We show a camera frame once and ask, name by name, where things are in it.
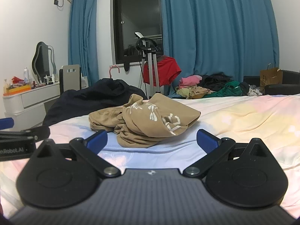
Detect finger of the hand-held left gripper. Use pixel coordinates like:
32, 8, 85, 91
0, 126, 50, 141
0, 118, 14, 130

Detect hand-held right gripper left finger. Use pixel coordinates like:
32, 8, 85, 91
33, 129, 122, 178

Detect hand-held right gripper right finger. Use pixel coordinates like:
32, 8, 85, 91
183, 129, 270, 178

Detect tan printed shirt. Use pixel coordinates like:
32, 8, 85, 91
88, 93, 201, 149

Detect black clothes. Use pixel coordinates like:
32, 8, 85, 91
200, 73, 239, 91

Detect white dresser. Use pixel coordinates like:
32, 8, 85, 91
3, 82, 61, 122

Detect orange tray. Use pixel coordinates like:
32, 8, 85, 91
3, 85, 32, 96

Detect dark navy cloth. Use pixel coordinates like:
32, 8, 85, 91
43, 78, 148, 127

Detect pastel tie-dye bedsheet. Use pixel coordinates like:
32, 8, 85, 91
0, 94, 300, 216

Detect crumpled tan cloth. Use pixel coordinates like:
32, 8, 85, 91
185, 86, 215, 99

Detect group of small cosmetics bottles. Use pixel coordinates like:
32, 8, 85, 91
33, 73, 59, 86

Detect yellow-green fluffy cloth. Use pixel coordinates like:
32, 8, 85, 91
176, 85, 191, 97

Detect pink cloth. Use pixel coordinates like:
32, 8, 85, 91
179, 75, 202, 87

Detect wavy framed mirror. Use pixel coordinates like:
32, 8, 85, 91
31, 41, 57, 80

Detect pink hanger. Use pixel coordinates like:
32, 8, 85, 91
109, 64, 120, 78

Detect red shirt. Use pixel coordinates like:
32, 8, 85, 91
143, 56, 182, 86

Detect garment steamer stand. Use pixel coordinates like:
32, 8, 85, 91
135, 31, 163, 99

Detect brown paper bag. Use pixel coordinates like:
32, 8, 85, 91
260, 63, 284, 86

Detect black sofa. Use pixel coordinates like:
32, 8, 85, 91
244, 70, 300, 96

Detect narrow blue curtain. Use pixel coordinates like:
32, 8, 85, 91
68, 0, 100, 92

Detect wide blue curtain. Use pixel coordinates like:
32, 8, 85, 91
158, 0, 280, 95

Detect dark window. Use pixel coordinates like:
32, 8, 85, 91
112, 0, 164, 64

